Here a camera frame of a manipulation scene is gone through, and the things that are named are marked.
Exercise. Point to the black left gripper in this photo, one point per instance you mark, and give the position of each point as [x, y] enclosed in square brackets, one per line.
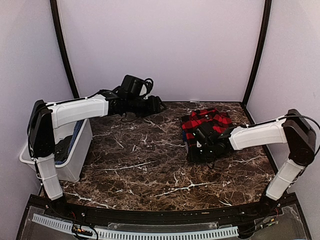
[155, 107]

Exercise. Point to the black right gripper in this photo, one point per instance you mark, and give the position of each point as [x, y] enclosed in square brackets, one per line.
[193, 157]

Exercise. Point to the blue plaid shirt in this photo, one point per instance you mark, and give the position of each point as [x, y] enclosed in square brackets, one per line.
[184, 138]

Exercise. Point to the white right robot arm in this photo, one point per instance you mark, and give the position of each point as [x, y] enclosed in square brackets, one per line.
[209, 134]

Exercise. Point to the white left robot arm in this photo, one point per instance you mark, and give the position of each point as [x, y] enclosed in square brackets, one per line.
[46, 117]

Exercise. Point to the blue checked shirt in bin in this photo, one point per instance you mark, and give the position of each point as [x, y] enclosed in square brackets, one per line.
[76, 131]

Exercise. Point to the black shirt in bin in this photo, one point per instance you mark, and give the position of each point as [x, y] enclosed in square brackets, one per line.
[61, 150]

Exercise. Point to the white plastic laundry bin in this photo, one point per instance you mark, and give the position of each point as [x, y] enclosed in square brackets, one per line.
[71, 169]

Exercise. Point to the white slotted cable duct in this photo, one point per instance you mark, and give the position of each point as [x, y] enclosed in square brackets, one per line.
[121, 231]

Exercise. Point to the left black frame post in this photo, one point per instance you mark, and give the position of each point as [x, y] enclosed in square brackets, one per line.
[62, 48]

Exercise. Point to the black frame post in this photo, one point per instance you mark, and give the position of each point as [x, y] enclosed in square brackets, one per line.
[62, 48]
[259, 52]

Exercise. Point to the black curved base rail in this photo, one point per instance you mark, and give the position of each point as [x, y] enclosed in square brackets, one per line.
[239, 214]

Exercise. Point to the right black frame post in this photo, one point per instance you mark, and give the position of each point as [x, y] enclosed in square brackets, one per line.
[259, 52]

